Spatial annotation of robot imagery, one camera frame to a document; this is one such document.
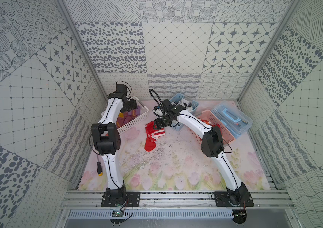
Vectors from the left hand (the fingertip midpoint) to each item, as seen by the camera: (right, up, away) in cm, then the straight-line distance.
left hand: (137, 106), depth 97 cm
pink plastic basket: (+62, -22, -2) cm, 66 cm away
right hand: (+15, -14, -2) cm, 21 cm away
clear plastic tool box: (+68, -11, -4) cm, 69 cm away
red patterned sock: (+9, -26, -1) cm, 27 cm away
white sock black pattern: (+37, +2, +17) cm, 41 cm away
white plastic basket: (+3, -6, +8) cm, 10 cm away
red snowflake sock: (+51, -12, +3) cm, 53 cm away
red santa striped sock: (+11, -19, +2) cm, 22 cm away
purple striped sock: (-4, -4, +11) cm, 12 cm away
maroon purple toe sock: (-12, -9, +4) cm, 15 cm away
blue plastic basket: (+43, +1, +16) cm, 46 cm away
